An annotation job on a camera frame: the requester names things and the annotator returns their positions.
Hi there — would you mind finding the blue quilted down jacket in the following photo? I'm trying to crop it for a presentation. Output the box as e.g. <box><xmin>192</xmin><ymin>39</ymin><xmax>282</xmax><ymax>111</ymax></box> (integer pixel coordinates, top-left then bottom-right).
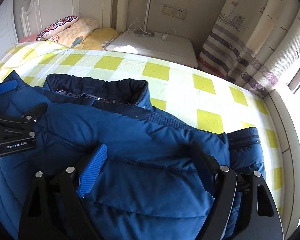
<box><xmin>0</xmin><ymin>72</ymin><xmax>265</xmax><ymax>239</ymax></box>

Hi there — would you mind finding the white wardrobe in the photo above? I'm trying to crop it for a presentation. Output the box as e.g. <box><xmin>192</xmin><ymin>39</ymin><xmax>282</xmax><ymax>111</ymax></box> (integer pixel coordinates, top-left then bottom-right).
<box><xmin>0</xmin><ymin>0</ymin><xmax>18</xmax><ymax>61</ymax></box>

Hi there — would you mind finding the yellow checkered bed sheet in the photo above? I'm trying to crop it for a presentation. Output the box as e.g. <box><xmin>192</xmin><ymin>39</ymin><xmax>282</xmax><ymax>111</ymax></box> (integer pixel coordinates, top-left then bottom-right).
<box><xmin>0</xmin><ymin>42</ymin><xmax>285</xmax><ymax>210</ymax></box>

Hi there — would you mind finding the colourful patterned pillow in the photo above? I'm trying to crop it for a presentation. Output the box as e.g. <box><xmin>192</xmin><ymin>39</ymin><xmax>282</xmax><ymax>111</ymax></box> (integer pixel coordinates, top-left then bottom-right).
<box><xmin>36</xmin><ymin>15</ymin><xmax>79</xmax><ymax>41</ymax></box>

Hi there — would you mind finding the peach checkered pillow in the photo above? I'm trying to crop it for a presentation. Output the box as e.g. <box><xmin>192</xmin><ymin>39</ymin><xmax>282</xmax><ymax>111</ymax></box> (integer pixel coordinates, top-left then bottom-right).
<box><xmin>48</xmin><ymin>17</ymin><xmax>100</xmax><ymax>48</ymax></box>

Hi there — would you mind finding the yellow pillow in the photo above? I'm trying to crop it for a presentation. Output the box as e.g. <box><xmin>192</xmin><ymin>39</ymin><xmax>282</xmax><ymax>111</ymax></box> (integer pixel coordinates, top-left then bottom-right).
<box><xmin>74</xmin><ymin>28</ymin><xmax>119</xmax><ymax>50</ymax></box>

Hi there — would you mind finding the white bedside table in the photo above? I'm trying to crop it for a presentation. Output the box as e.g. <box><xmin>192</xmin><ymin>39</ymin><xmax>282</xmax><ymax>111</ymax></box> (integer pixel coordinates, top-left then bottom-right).
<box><xmin>106</xmin><ymin>31</ymin><xmax>198</xmax><ymax>68</ymax></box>

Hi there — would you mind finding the white wooden headboard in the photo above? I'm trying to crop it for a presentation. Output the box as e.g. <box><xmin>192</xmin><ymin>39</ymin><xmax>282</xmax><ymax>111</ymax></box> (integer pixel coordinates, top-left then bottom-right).
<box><xmin>20</xmin><ymin>0</ymin><xmax>128</xmax><ymax>36</ymax></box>

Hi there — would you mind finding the patterned beige curtain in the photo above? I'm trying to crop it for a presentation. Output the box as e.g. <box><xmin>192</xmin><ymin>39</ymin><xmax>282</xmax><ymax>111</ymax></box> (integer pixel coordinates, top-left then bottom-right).
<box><xmin>198</xmin><ymin>0</ymin><xmax>300</xmax><ymax>97</ymax></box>

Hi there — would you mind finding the white desk lamp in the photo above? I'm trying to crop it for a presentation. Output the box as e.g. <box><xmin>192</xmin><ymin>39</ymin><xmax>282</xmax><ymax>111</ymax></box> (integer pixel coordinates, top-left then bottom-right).
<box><xmin>133</xmin><ymin>0</ymin><xmax>155</xmax><ymax>37</ymax></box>

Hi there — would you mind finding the white charger cable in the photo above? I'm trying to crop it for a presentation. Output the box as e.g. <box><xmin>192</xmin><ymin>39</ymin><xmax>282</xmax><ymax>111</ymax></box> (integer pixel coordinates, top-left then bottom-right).
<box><xmin>125</xmin><ymin>21</ymin><xmax>177</xmax><ymax>42</ymax></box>

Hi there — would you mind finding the beige wall socket panel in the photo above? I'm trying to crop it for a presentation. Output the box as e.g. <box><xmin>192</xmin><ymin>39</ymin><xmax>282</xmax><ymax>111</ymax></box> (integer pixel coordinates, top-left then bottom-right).
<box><xmin>161</xmin><ymin>4</ymin><xmax>187</xmax><ymax>20</ymax></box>

